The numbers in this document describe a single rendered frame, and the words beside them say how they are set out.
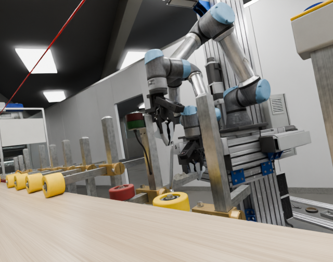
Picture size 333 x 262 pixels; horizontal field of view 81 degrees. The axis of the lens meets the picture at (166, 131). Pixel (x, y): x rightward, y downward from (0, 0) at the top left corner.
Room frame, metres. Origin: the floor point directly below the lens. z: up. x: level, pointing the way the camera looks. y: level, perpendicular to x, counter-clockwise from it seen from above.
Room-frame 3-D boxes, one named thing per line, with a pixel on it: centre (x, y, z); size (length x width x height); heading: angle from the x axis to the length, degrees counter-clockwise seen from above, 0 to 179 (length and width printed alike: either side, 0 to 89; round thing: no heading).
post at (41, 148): (1.54, 0.99, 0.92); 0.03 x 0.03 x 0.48; 48
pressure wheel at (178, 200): (0.45, 0.02, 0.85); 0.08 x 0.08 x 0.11
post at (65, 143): (1.21, 0.62, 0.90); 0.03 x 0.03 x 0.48; 48
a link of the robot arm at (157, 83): (0.75, 0.01, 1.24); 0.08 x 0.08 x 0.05
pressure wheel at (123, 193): (0.64, 0.17, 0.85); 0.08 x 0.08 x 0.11
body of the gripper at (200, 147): (0.98, -0.13, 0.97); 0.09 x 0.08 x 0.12; 138
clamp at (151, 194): (0.71, 0.09, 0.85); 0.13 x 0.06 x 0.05; 48
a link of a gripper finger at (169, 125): (0.77, 0.00, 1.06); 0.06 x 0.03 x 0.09; 47
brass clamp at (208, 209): (0.55, -0.10, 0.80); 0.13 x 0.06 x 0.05; 48
